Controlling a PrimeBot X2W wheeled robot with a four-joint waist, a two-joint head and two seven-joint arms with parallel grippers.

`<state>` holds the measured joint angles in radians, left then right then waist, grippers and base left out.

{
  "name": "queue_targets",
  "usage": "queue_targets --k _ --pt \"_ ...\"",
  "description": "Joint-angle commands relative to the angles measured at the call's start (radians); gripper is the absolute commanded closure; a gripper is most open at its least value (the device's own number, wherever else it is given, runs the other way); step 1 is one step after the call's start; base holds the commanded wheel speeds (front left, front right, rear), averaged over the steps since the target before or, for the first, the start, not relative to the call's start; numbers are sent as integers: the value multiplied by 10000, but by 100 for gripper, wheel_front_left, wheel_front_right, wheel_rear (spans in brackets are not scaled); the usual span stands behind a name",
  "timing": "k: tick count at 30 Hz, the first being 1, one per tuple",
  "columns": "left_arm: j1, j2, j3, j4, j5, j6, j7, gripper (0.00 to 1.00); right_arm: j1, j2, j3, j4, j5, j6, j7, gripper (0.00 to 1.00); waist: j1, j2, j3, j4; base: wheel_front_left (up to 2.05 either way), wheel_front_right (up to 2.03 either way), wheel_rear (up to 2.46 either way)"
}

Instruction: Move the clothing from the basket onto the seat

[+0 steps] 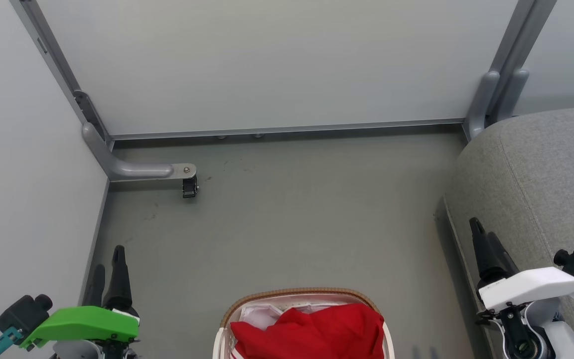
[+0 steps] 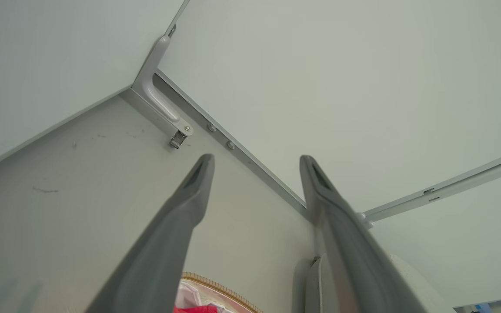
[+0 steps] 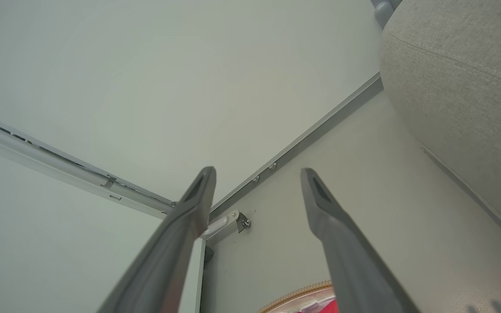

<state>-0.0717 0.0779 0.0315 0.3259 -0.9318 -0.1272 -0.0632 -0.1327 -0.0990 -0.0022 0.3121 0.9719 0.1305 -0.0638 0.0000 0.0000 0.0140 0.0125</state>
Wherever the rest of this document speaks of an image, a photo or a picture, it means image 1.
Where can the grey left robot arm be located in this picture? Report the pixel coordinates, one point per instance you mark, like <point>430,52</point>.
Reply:
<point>75,350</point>

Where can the grey rounded partition foot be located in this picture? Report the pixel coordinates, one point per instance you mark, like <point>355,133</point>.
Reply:
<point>481,102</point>
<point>511,94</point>

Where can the grey partition post with bracket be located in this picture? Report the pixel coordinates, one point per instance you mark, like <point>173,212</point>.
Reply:
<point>55,65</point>

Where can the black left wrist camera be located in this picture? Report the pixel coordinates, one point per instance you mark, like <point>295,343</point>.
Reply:
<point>23,313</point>

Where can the grey fabric sofa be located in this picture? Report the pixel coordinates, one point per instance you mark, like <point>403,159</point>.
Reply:
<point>541,189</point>

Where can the red garment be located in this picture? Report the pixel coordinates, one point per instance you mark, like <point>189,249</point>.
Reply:
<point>312,334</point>

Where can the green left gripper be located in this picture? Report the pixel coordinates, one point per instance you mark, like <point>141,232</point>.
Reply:
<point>85,323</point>

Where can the white laundry basket brown rim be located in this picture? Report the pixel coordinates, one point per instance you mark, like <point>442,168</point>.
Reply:
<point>312,295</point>

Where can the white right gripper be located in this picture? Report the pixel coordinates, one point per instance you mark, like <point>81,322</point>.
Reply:
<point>531,286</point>

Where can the grey double partition post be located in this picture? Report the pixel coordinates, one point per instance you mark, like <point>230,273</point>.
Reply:
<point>516,40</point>

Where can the white cloth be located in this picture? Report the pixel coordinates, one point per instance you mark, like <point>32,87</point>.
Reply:
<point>262,314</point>

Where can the black caster wheel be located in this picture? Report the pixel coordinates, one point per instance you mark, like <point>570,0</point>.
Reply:
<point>190,187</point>

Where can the grey partition foot with plate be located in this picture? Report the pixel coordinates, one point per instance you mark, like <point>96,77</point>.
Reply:
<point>132,170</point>

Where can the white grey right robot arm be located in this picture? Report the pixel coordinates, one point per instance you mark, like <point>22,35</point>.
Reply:
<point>546,334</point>

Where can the grey partition bottom rail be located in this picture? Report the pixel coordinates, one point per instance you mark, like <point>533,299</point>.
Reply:
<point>287,129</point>

